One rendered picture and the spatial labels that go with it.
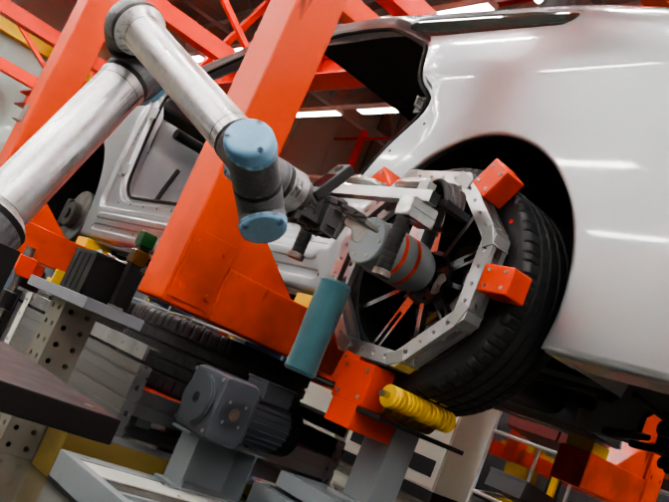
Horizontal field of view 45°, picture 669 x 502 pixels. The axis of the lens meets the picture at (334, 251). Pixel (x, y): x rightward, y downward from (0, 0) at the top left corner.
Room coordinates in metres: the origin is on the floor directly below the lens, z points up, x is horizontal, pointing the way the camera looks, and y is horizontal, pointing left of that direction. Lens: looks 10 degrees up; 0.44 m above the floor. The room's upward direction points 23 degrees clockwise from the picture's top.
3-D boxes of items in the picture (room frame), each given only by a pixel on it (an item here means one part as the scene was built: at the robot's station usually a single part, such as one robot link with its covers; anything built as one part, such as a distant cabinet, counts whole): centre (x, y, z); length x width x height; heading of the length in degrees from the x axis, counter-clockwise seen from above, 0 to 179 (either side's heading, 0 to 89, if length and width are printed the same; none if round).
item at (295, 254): (2.11, 0.09, 0.83); 0.04 x 0.04 x 0.16
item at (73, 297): (2.25, 0.58, 0.44); 0.43 x 0.17 x 0.03; 38
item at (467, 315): (2.12, -0.20, 0.85); 0.54 x 0.07 x 0.54; 38
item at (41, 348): (2.28, 0.60, 0.21); 0.10 x 0.10 x 0.42; 38
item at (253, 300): (2.54, 0.10, 0.69); 0.52 x 0.17 x 0.35; 128
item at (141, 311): (2.87, 0.23, 0.39); 0.66 x 0.66 x 0.24
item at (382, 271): (1.84, -0.12, 0.83); 0.04 x 0.04 x 0.16
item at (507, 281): (1.88, -0.40, 0.85); 0.09 x 0.08 x 0.07; 38
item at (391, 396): (2.09, -0.35, 0.51); 0.29 x 0.06 x 0.06; 128
